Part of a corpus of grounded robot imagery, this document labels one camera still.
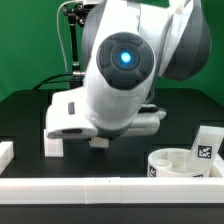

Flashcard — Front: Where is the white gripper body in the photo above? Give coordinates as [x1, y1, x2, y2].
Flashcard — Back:
[46, 88, 167, 140]

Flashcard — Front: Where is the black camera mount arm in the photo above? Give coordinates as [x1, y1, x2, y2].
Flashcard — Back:
[63, 3, 88, 72]

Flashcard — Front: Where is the white round stool seat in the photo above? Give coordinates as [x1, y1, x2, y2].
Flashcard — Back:
[147, 148, 221, 178]

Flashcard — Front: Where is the black cable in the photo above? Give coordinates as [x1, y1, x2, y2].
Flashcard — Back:
[32, 72, 86, 91]

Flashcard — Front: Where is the white cable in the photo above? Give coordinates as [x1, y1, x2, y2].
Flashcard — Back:
[55, 0, 81, 74]

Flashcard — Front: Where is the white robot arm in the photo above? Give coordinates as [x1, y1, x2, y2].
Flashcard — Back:
[46, 0, 211, 139]

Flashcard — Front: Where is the white U-shaped fence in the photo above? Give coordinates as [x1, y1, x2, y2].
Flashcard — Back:
[0, 141, 224, 204]

